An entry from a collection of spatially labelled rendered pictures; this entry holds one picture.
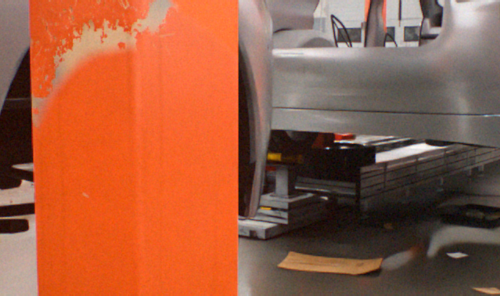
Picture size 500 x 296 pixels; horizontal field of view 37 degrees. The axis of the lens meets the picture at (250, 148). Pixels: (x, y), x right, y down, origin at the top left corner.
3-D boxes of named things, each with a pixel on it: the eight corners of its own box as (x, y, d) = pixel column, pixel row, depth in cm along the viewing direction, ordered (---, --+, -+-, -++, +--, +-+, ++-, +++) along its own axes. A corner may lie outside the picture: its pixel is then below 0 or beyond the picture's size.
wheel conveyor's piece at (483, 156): (474, 178, 742) (476, 140, 738) (395, 171, 792) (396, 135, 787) (505, 167, 822) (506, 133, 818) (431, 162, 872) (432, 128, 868)
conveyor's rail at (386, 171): (361, 197, 540) (361, 167, 538) (354, 196, 543) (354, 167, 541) (475, 162, 739) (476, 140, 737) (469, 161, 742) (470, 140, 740)
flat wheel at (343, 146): (367, 182, 548) (368, 149, 546) (282, 177, 569) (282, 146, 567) (381, 170, 610) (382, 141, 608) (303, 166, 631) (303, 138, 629)
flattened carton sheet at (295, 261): (376, 277, 396) (376, 270, 396) (277, 268, 413) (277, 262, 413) (383, 263, 425) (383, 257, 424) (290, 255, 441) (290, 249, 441)
